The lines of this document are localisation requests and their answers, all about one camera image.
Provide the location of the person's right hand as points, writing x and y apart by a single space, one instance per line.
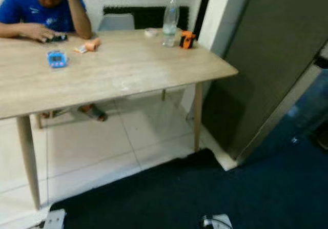
41 32

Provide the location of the black phone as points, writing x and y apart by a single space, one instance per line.
59 38

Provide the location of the person in blue shirt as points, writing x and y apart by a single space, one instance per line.
31 8

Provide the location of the blue digital timer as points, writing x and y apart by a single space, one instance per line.
57 59

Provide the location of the small orange cylinder with tag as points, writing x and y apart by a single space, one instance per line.
91 44

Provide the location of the grey chair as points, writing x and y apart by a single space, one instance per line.
116 22

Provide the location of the light wooden table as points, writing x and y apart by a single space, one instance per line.
123 75

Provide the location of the black foam panel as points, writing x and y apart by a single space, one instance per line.
148 16

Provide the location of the white tape roll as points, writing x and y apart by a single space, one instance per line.
151 32

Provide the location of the clear plastic water bottle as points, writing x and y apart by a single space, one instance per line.
170 21

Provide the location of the orange and black tape measure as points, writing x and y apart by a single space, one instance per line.
187 40

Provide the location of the dark blue carpet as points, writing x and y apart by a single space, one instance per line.
184 193

